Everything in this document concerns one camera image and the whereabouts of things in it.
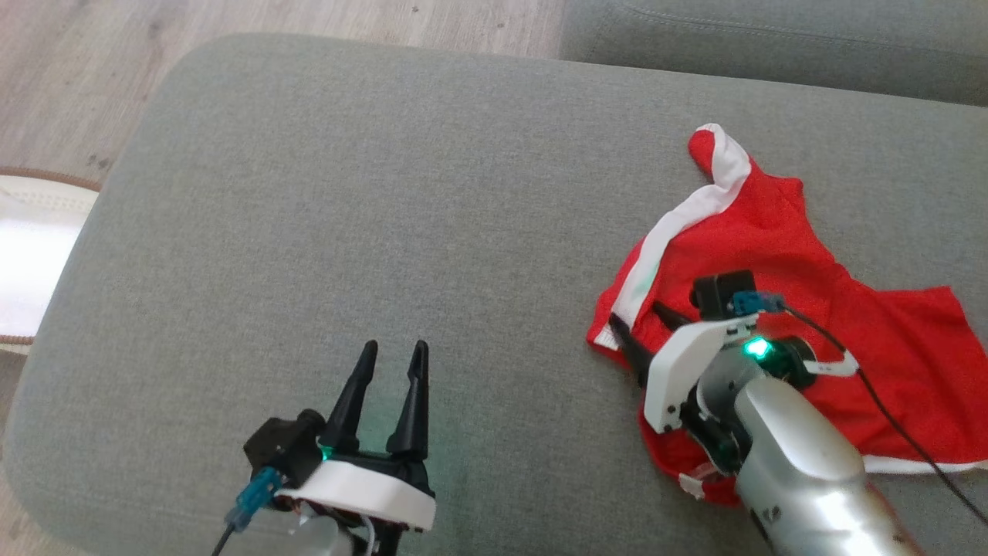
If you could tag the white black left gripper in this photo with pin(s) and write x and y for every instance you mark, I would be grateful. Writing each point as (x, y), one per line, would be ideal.
(363, 494)

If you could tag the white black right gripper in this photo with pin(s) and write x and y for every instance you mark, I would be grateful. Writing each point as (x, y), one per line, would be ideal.
(679, 371)

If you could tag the red shorts white stripe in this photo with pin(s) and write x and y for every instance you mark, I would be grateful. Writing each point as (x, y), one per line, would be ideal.
(772, 224)

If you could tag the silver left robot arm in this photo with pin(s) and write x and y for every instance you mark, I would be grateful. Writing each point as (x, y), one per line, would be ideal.
(332, 539)

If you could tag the small grey sofa cushion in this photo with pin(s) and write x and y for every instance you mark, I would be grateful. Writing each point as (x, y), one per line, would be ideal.
(772, 38)

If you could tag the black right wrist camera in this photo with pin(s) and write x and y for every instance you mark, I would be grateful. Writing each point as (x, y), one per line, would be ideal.
(722, 293)

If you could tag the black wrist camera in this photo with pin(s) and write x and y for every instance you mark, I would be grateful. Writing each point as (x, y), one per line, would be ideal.
(722, 293)
(285, 448)

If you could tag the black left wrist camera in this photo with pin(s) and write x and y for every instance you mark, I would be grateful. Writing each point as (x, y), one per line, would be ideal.
(285, 448)

